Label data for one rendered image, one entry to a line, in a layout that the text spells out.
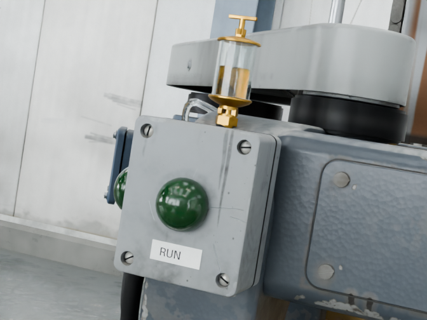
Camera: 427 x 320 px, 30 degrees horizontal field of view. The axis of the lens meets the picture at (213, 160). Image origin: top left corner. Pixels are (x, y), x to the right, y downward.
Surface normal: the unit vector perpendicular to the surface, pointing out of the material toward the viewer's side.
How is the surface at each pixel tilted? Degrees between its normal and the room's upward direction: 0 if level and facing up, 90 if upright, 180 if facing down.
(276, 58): 90
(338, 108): 90
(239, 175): 90
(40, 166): 90
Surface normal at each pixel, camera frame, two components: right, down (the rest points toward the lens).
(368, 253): -0.34, 0.00
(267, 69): -0.94, -0.13
